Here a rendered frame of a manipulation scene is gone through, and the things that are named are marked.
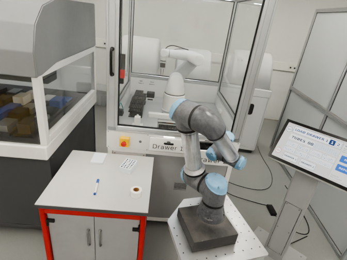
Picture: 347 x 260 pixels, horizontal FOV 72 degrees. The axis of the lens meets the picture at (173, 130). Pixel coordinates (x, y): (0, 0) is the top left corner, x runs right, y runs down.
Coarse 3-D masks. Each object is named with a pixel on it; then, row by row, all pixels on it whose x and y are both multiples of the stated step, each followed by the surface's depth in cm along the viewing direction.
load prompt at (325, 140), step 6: (294, 132) 166; (300, 132) 165; (306, 132) 163; (312, 132) 161; (312, 138) 160; (318, 138) 158; (324, 138) 156; (330, 138) 155; (330, 144) 154; (336, 144) 152; (342, 144) 151
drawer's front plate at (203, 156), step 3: (201, 150) 171; (204, 150) 171; (201, 153) 171; (204, 153) 171; (201, 156) 172; (204, 156) 172; (201, 159) 173; (204, 159) 173; (207, 159) 174; (204, 162) 175; (207, 162) 175; (210, 162) 175; (213, 162) 175; (216, 162) 175; (219, 162) 175; (222, 162) 175; (219, 165) 176; (222, 165) 176; (225, 165) 176; (228, 165) 176
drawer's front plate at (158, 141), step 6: (150, 138) 180; (156, 138) 180; (162, 138) 180; (168, 138) 181; (150, 144) 182; (156, 144) 182; (162, 144) 182; (174, 144) 182; (180, 144) 182; (156, 150) 184; (162, 150) 184; (168, 150) 184; (174, 150) 184
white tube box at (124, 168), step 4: (124, 160) 171; (128, 160) 171; (132, 160) 173; (136, 160) 173; (124, 164) 167; (128, 164) 167; (132, 164) 169; (136, 164) 173; (120, 168) 164; (124, 168) 163; (128, 168) 163; (132, 168) 165; (124, 172) 164; (128, 172) 163
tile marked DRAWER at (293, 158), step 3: (285, 153) 164; (288, 153) 163; (282, 156) 164; (285, 156) 163; (288, 156) 162; (291, 156) 161; (294, 156) 160; (288, 159) 161; (291, 159) 160; (294, 159) 159; (297, 159) 159; (294, 162) 159
